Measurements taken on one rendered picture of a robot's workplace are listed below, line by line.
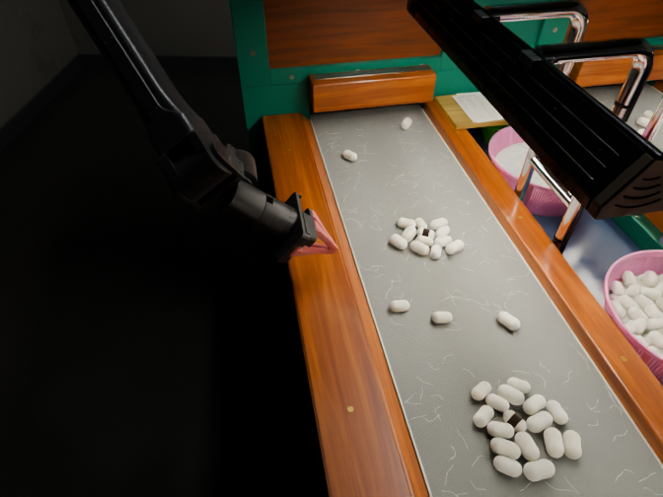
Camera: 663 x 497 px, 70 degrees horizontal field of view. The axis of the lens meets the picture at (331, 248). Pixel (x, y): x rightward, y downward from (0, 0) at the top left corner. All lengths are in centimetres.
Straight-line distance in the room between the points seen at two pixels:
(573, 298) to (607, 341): 8
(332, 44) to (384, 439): 87
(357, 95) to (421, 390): 72
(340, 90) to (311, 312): 59
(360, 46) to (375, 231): 49
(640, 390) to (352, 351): 39
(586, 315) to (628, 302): 11
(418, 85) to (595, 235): 52
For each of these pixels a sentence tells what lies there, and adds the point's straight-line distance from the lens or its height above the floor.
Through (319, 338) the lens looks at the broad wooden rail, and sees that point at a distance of 71.
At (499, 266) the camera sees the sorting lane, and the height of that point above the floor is 74.
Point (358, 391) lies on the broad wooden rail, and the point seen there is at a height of 76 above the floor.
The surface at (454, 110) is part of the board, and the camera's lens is 125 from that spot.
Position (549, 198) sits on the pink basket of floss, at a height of 74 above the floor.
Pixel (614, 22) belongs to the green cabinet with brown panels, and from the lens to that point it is 150.
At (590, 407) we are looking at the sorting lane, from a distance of 77.
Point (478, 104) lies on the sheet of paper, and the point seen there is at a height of 78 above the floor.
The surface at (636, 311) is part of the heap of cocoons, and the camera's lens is 91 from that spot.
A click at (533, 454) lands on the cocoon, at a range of 69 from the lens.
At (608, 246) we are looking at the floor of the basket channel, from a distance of 112.
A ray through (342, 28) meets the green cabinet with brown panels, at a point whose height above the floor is 95.
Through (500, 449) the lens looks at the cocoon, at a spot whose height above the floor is 76.
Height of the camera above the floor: 135
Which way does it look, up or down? 45 degrees down
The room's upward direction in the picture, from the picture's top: straight up
